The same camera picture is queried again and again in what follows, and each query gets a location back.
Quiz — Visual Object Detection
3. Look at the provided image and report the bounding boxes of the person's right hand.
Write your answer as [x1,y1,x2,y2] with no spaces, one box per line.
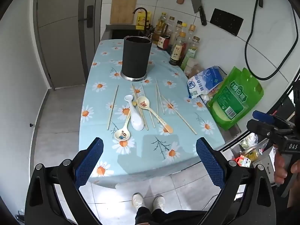
[274,145,300,185]

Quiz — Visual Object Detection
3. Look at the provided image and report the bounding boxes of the person's left white shoe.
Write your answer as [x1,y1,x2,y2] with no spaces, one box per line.
[132,192,144,209]

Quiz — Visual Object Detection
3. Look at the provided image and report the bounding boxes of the person's right white shoe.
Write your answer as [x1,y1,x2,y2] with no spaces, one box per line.
[153,196,166,211]

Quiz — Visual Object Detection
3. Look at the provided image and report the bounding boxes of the cream spoon blue cartoon print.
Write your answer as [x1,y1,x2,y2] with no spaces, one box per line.
[114,101,137,141]

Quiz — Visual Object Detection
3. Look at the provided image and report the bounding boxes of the grey door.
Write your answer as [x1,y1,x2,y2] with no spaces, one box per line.
[33,0,105,91]

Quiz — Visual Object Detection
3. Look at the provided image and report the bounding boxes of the set of wooden chopsticks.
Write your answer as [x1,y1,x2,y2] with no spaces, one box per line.
[107,78,198,136]

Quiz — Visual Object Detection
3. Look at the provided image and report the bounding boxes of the row of condiment bottles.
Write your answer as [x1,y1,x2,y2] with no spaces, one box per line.
[155,12,200,67]

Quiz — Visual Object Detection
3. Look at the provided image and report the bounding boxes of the clear spice jar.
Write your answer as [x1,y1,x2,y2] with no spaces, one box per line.
[191,63,205,74]

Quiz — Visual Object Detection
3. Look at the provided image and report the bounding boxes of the yellow dish soap bottle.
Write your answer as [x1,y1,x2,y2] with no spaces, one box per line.
[136,8,152,27]

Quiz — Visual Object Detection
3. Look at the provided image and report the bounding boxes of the white ceramic spoon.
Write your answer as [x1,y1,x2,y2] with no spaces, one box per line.
[124,95,145,131]

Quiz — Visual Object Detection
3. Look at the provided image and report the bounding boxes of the green sugar bag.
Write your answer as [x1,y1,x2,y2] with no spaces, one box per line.
[206,66,264,132]

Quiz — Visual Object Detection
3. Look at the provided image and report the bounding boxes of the black wall socket panel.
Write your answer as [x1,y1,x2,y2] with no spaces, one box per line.
[210,8,244,37]

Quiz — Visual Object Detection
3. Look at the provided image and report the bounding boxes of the person's black pants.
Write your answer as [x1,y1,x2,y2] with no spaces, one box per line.
[135,206,207,225]

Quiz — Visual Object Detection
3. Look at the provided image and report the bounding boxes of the blue daisy tablecloth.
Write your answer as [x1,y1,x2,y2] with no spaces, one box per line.
[79,39,225,189]

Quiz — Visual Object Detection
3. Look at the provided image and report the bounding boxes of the steel cleaver black handle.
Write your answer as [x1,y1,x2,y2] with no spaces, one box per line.
[189,0,207,26]

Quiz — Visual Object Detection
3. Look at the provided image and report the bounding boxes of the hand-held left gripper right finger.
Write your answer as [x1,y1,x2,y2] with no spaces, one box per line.
[196,137,277,225]

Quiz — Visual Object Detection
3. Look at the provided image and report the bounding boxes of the black power cable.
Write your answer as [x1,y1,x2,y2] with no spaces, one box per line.
[244,0,300,80]

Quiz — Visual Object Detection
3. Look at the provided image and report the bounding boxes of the wooden cutting board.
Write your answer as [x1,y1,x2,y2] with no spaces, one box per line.
[110,0,137,25]

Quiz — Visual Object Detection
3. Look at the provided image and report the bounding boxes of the black utensil holder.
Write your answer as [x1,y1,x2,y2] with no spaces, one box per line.
[121,36,150,81]

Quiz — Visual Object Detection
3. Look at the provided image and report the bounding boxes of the black door lock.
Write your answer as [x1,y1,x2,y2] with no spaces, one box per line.
[78,5,94,28]

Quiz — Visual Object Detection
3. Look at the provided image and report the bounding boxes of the black sink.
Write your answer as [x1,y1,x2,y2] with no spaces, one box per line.
[105,24,155,40]

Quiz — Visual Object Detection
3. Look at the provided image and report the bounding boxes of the black faucet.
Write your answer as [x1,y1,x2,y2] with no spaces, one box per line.
[133,7,152,37]

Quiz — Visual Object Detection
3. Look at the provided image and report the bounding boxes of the white blue salt bag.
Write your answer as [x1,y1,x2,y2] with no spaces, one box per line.
[187,66,224,99]

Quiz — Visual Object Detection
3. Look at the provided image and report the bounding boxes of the cream spoon bear print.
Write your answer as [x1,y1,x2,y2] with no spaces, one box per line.
[137,96,174,136]

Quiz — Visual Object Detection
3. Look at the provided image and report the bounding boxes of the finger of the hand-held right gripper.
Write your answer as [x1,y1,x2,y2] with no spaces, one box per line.
[253,111,293,128]
[247,119,291,146]

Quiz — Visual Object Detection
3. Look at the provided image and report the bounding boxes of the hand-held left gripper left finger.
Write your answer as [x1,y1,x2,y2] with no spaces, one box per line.
[25,137,104,225]

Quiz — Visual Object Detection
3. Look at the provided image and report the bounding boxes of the person's white shoe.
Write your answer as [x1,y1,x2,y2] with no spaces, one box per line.
[153,196,166,211]
[132,192,144,209]

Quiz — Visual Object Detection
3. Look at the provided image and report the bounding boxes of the red white snack packet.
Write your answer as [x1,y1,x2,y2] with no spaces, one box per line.
[235,156,252,168]

